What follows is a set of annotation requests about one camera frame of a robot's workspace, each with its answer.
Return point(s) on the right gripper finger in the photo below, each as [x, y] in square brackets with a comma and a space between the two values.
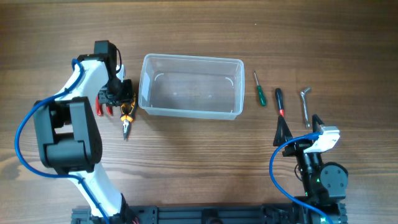
[283, 133]
[316, 123]

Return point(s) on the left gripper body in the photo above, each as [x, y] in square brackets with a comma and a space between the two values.
[115, 98]

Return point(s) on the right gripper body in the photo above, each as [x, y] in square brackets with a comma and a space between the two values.
[297, 147]

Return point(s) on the orange black long-nose pliers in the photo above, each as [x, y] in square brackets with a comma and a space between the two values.
[128, 111]

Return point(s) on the red handled pruning shears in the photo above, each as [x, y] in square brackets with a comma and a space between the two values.
[99, 109]

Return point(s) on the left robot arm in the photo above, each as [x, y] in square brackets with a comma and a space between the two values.
[68, 137]

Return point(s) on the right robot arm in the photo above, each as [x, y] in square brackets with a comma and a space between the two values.
[324, 183]

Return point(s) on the clear plastic container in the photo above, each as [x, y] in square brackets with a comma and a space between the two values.
[192, 86]

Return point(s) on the silver L-shaped socket wrench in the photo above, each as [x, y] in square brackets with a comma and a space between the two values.
[305, 108]

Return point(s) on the green handled screwdriver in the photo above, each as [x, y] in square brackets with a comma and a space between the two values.
[262, 98]

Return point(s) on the black red handled screwdriver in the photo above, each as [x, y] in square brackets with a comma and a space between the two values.
[279, 100]

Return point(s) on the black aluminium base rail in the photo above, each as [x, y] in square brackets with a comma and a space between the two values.
[259, 214]

